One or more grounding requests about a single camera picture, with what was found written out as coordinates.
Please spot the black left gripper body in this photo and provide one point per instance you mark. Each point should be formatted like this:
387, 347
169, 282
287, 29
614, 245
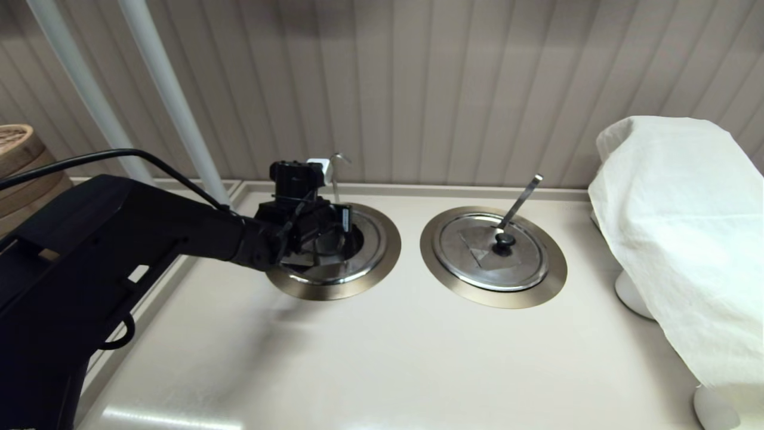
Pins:
304, 230

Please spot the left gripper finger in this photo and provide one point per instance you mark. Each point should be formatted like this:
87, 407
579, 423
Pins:
322, 170
344, 220

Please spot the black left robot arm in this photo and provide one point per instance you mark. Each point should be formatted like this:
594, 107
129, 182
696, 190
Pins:
119, 227

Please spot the grey white slanted pole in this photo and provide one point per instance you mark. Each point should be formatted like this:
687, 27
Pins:
181, 107
91, 89

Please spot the white ceramic cup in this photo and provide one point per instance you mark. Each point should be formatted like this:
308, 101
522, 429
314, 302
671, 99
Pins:
632, 295
713, 412

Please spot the white cloth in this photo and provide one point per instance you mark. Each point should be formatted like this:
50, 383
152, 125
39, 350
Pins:
674, 227

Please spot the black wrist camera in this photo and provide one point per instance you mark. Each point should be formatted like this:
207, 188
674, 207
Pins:
292, 176

